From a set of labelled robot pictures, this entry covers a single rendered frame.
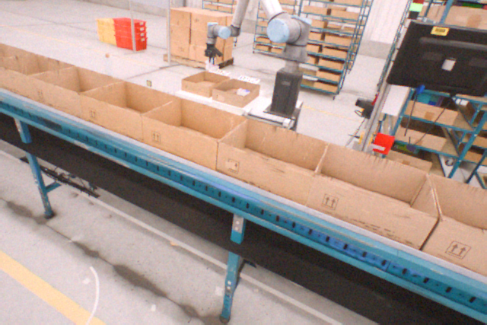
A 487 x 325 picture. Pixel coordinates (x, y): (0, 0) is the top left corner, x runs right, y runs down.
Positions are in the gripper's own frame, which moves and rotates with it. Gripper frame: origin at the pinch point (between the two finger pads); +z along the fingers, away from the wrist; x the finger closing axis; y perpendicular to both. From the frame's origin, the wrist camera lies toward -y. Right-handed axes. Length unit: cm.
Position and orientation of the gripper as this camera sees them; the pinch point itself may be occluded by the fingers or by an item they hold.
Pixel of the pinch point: (212, 66)
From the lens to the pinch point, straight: 259.8
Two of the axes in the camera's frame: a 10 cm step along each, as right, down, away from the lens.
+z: -1.2, 8.6, 4.9
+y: -8.9, -3.2, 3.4
